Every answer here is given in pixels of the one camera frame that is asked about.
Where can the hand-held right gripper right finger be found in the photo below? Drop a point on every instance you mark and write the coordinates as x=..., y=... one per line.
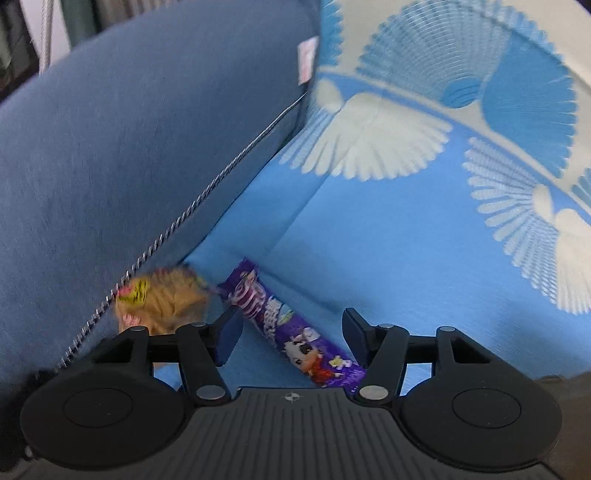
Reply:
x=355, y=334

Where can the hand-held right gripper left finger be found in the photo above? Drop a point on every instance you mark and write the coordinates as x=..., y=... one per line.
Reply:
x=228, y=338

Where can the purple snack packet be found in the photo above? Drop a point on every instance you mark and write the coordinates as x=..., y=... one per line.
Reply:
x=277, y=318

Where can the golden snack bag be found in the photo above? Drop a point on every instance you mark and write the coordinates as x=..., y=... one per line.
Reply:
x=166, y=295

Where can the white sofa tag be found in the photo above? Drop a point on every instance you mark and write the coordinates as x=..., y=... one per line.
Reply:
x=307, y=60

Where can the grey striped curtain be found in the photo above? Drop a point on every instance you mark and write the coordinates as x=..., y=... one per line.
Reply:
x=87, y=18

